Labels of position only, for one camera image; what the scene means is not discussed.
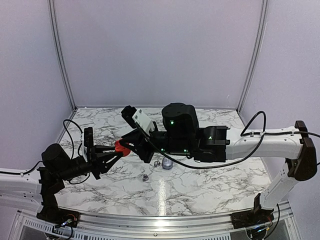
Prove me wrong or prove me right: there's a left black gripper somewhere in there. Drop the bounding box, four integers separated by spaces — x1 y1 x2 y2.
58 145 123 182

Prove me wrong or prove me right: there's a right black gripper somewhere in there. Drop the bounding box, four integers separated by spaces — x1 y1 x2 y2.
118 128 193 165

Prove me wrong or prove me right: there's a red earbud charging case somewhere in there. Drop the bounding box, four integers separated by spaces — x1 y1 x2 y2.
114 140 131 157

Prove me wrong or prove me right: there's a grey blue charging case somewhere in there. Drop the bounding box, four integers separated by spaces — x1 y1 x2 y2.
162 157 173 170

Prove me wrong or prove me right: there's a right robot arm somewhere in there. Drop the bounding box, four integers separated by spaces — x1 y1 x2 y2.
119 102 318 224

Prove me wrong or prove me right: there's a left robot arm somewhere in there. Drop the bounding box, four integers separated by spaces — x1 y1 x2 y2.
0 127 130 225

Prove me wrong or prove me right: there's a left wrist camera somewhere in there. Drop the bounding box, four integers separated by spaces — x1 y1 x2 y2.
80 127 94 162

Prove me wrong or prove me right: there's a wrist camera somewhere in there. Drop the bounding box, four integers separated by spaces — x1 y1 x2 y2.
121 105 157 134
80 127 94 162

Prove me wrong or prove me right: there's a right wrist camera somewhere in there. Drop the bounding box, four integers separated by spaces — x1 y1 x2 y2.
121 105 157 134

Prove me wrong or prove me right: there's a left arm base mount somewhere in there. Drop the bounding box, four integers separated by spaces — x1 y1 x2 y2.
36 194 80 228

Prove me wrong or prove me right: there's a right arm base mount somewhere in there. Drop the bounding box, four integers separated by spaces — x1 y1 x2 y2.
230 193 274 229

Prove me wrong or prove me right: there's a left aluminium frame post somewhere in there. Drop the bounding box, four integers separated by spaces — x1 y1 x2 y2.
47 0 77 112

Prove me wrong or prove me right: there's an aluminium frame post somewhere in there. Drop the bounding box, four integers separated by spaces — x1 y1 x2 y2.
236 0 269 115
47 0 77 112

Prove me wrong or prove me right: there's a right aluminium frame post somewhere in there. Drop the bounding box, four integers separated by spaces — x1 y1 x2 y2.
236 0 269 115

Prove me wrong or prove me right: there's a front aluminium rail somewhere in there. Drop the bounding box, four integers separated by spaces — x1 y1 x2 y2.
8 201 301 240

